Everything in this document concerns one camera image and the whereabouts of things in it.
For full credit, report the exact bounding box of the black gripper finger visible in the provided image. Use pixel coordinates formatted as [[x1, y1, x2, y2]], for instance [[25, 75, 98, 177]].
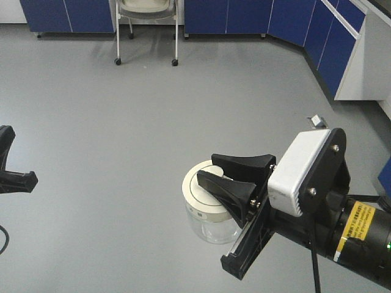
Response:
[[0, 125, 15, 170], [1, 171, 38, 194]]

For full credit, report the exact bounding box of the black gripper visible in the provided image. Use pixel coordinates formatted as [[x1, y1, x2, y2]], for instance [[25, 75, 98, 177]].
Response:
[[197, 154, 315, 280]]

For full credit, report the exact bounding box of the glass jar with white lid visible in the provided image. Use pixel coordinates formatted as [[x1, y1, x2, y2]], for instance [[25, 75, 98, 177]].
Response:
[[181, 160, 241, 244]]

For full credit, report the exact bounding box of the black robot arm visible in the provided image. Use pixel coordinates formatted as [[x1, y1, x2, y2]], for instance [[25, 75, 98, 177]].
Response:
[[197, 153, 390, 289]]

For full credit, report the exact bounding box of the small grey floor box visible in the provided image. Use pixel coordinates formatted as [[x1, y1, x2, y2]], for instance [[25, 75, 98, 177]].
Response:
[[307, 114, 328, 129]]

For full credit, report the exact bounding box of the grey rolling chair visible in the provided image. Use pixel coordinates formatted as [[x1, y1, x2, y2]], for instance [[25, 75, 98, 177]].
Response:
[[114, 1, 179, 67]]

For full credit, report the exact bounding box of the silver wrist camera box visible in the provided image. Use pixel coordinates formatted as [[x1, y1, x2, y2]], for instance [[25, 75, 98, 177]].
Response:
[[268, 129, 331, 217]]

